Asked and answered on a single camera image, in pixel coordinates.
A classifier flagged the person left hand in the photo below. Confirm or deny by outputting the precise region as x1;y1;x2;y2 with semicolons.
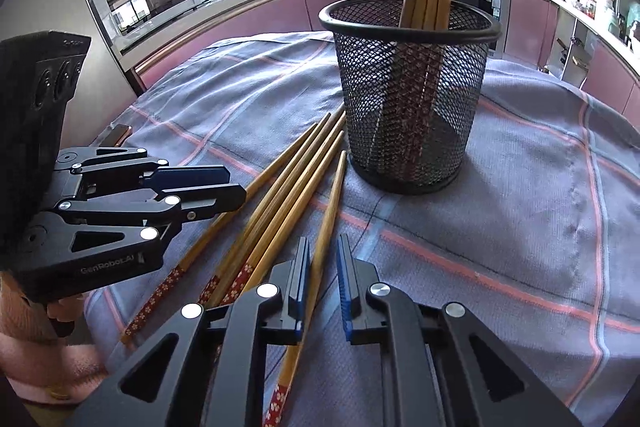
47;294;86;323

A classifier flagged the dark wooden chair back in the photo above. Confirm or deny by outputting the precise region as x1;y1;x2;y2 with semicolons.
100;124;132;147

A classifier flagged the blue plaid tablecloth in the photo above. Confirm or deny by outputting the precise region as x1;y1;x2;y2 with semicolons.
81;30;640;427

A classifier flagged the black mesh utensil cup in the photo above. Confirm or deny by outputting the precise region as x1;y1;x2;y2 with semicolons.
319;0;501;195

